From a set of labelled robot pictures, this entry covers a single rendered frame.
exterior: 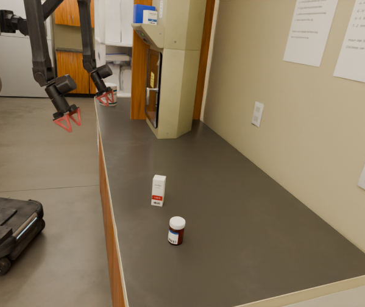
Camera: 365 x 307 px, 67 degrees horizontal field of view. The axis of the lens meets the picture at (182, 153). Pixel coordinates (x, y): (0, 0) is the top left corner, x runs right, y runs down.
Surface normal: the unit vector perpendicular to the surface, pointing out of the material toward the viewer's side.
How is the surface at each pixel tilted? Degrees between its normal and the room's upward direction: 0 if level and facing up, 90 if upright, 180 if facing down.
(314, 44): 90
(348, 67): 90
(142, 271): 0
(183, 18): 90
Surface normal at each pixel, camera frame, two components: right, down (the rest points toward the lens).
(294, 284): 0.10, -0.92
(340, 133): -0.94, 0.04
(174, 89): 0.31, 0.40
